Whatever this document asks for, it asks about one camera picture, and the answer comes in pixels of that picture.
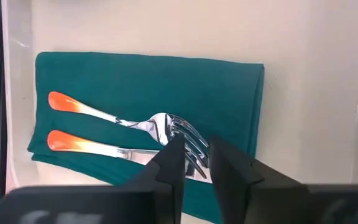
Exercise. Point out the beige plastic tray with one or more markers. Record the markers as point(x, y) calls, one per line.
point(166, 28)

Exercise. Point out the green cloth napkin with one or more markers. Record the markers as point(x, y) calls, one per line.
point(135, 81)

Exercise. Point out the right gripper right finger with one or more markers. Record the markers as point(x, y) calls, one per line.
point(238, 193)

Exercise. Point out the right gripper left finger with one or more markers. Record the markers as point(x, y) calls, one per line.
point(169, 174)

